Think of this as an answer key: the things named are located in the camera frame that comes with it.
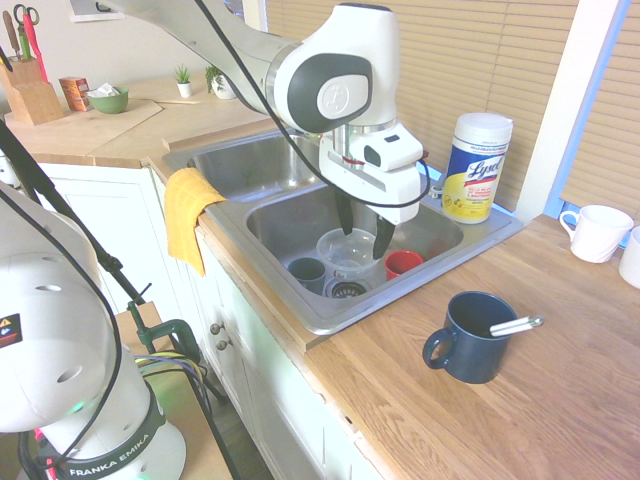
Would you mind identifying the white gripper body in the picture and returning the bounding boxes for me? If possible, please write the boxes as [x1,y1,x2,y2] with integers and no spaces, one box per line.
[318,133,422,226]

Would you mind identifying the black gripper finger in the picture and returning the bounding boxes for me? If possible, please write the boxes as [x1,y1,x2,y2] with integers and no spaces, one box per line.
[335,191,356,237]
[371,214,397,262]

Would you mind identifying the white-handled metal spoon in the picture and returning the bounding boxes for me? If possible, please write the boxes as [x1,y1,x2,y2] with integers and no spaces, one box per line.
[488,314,545,338]

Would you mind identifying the metal sink drain strainer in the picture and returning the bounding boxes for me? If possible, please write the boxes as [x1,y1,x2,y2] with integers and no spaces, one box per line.
[324,279,372,300]

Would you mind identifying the stainless steel double sink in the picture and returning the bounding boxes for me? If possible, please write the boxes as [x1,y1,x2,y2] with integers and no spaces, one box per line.
[162,127,525,336]

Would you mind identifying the red cup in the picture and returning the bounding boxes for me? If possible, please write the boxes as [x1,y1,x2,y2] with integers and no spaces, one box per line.
[383,249,425,282]

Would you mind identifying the clear plastic container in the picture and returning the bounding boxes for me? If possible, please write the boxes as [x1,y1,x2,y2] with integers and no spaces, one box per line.
[315,227,381,287]

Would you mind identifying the grey cup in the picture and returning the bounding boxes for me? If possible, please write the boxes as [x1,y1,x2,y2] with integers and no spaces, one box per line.
[287,257,327,294]

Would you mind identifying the Lysol wipes canister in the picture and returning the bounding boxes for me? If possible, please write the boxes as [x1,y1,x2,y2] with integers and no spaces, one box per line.
[439,112,515,225]

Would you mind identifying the dark blue mug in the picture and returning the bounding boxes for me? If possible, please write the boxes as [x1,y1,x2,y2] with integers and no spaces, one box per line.
[422,290,519,385]

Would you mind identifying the tan window blind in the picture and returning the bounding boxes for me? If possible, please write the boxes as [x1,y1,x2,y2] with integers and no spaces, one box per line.
[559,0,640,222]
[263,0,581,212]

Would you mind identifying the yellow dish cloth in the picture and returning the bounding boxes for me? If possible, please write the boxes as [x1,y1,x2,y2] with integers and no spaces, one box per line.
[163,167,227,278]

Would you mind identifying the leafy potted plant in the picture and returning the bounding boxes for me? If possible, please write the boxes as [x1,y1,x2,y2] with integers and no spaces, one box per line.
[204,64,239,101]

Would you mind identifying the green clamp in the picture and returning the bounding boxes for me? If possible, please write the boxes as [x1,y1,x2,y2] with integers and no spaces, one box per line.
[127,299,204,362]

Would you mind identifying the white mug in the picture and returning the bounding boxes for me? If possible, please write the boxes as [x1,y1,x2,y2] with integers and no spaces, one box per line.
[618,232,640,290]
[558,204,635,264]

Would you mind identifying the small spiky potted plant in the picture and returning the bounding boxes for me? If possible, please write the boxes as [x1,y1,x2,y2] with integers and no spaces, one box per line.
[173,63,194,99]

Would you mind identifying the white kitchen cabinet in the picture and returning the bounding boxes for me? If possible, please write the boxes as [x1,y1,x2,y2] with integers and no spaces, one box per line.
[37,162,384,480]

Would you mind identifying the wooden board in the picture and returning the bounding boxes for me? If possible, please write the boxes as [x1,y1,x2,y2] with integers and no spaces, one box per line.
[3,97,166,162]

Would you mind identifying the green bowl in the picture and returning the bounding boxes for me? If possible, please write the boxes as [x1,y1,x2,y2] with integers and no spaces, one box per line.
[85,85,130,115]

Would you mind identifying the orange cardboard box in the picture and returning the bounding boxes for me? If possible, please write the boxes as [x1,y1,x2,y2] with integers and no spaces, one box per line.
[58,76,94,112]

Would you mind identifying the wooden knife block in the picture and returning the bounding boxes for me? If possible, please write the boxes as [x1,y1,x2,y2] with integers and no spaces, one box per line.
[0,57,66,127]

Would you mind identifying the green and red scissors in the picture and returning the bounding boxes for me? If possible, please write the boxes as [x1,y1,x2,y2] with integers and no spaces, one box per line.
[12,3,41,27]

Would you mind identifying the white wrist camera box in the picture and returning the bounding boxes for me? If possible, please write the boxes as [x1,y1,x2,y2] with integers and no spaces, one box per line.
[363,130,425,173]

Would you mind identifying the yellow and purple cable bundle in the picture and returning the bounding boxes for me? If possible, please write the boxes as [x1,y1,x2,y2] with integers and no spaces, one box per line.
[133,349,212,404]

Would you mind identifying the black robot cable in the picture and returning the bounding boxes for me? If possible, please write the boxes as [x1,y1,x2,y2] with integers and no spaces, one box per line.
[0,0,432,466]

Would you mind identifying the pink-handled utensil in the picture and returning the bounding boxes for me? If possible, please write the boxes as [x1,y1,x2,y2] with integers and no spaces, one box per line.
[22,13,51,84]

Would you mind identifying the brown-handled knife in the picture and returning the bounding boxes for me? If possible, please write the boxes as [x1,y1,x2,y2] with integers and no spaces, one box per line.
[2,10,21,62]

